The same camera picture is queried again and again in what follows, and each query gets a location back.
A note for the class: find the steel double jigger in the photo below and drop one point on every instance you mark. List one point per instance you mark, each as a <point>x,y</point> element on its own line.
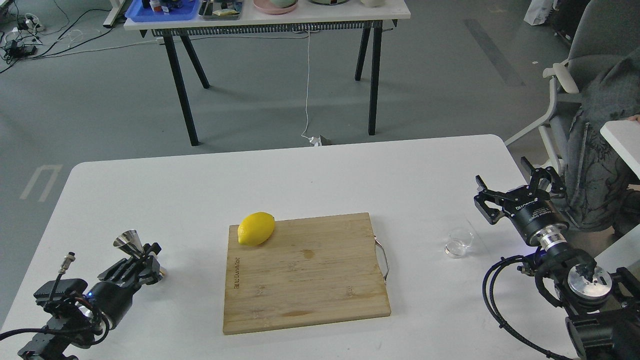
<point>124,242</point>

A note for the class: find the yellow lemon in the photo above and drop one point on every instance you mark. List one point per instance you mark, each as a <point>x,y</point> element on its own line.
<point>255,229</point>

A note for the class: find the grey metal tray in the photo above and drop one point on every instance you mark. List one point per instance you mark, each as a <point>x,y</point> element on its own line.
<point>220,10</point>

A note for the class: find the small clear glass cup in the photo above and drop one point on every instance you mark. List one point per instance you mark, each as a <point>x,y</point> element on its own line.
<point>460,240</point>

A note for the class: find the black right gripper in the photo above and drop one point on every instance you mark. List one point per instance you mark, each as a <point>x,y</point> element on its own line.
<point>531,210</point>

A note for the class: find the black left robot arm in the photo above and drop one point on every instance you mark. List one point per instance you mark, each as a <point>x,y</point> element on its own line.
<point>83,317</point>

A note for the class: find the bamboo cutting board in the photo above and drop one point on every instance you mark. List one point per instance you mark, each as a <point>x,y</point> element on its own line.
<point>311,271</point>

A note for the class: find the blue plastic tray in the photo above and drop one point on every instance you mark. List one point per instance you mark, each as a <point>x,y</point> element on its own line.
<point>141,11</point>

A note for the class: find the white office chair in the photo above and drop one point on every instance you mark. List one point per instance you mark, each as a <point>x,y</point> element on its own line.
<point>606,33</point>

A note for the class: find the white background table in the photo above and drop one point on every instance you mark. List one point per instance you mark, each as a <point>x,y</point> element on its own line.
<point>304,18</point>

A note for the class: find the person in grey clothes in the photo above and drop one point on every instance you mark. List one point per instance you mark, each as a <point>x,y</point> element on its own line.
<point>597,179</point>

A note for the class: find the white side table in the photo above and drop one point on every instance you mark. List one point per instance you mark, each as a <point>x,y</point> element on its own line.
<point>624,138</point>

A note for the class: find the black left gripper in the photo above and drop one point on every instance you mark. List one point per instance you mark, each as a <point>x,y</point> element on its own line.
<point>113,300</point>

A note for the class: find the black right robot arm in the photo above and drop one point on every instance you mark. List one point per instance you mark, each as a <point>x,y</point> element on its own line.
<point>602,307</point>

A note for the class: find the pink plate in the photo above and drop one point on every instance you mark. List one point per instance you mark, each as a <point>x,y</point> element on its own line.
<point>275,7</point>

